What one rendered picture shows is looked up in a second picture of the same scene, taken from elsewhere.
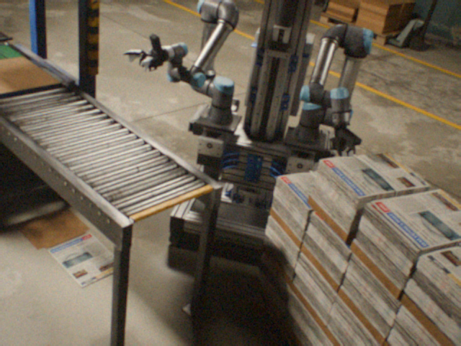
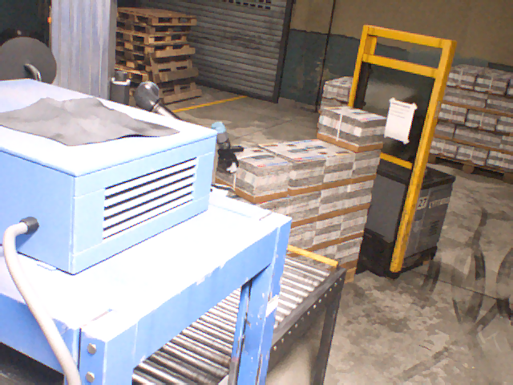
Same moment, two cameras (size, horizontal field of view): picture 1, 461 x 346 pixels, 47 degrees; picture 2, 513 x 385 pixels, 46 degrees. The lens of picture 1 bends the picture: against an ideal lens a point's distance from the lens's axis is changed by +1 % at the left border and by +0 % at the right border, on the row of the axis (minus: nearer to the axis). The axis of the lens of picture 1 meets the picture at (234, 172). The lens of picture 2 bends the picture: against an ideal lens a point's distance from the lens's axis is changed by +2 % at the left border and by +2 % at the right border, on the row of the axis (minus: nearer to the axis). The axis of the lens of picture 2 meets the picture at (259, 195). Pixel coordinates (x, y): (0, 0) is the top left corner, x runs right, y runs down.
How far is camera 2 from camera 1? 3.99 m
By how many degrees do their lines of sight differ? 92
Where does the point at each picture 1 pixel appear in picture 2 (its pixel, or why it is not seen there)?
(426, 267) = (331, 161)
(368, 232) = (299, 176)
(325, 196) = (266, 186)
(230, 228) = not seen: hidden behind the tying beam
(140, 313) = not seen: outside the picture
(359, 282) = (299, 206)
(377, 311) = (311, 208)
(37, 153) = (290, 327)
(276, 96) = not seen: hidden behind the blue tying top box
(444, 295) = (339, 164)
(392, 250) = (314, 171)
